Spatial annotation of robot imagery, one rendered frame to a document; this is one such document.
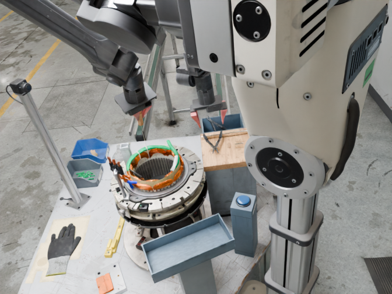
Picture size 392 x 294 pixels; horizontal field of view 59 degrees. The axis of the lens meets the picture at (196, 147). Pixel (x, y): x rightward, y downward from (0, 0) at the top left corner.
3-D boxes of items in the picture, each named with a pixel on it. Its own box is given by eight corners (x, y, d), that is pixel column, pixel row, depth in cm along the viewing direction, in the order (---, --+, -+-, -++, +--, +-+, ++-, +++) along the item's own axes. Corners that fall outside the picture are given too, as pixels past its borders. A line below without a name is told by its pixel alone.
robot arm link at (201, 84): (203, 75, 110) (213, 67, 113) (186, 73, 114) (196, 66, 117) (206, 94, 114) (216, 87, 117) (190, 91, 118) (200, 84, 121)
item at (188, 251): (170, 323, 109) (151, 275, 92) (160, 294, 117) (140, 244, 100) (240, 291, 115) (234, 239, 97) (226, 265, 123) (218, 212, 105)
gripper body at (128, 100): (114, 101, 96) (109, 83, 90) (145, 85, 100) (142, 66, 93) (126, 116, 94) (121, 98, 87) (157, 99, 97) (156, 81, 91)
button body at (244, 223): (234, 253, 126) (230, 207, 110) (239, 237, 131) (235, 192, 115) (253, 258, 124) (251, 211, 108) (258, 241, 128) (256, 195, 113)
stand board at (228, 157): (200, 138, 139) (199, 133, 138) (247, 132, 138) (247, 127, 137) (203, 172, 123) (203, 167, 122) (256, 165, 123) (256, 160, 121)
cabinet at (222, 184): (207, 184, 155) (200, 139, 139) (249, 179, 154) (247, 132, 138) (212, 218, 140) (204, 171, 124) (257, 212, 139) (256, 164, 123)
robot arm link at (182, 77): (193, 60, 106) (209, 49, 111) (165, 57, 112) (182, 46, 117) (200, 95, 113) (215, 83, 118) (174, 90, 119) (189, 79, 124)
